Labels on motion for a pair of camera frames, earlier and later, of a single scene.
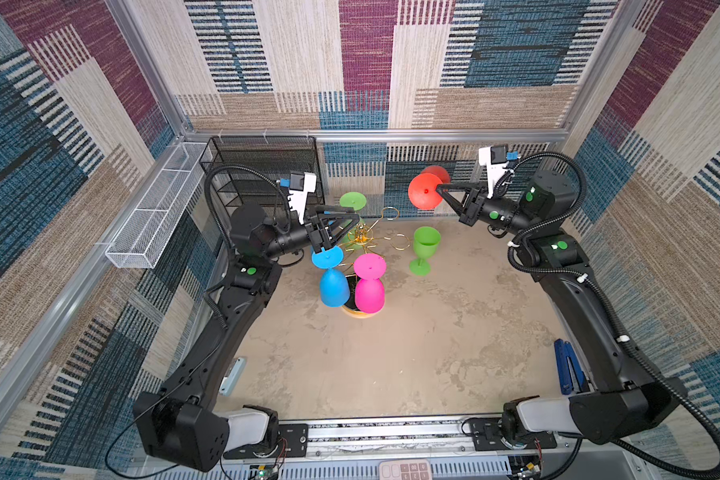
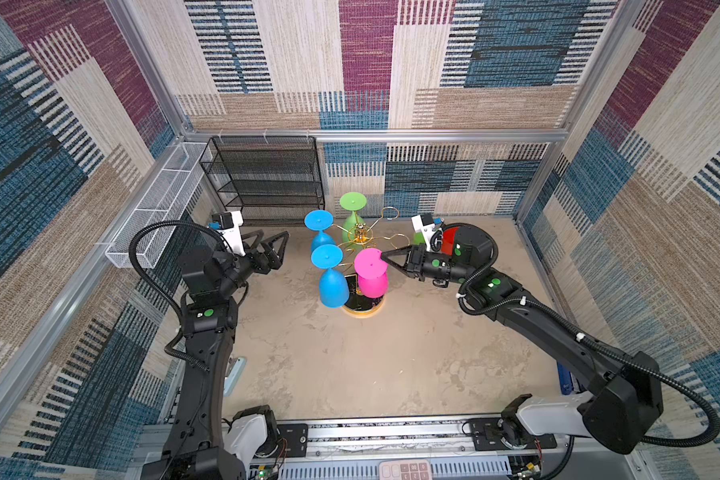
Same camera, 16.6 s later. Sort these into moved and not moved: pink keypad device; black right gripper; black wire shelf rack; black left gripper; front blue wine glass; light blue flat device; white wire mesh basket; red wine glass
Moved: black right gripper; black left gripper; red wine glass
Not moved: black wire shelf rack; white wire mesh basket; light blue flat device; front blue wine glass; pink keypad device
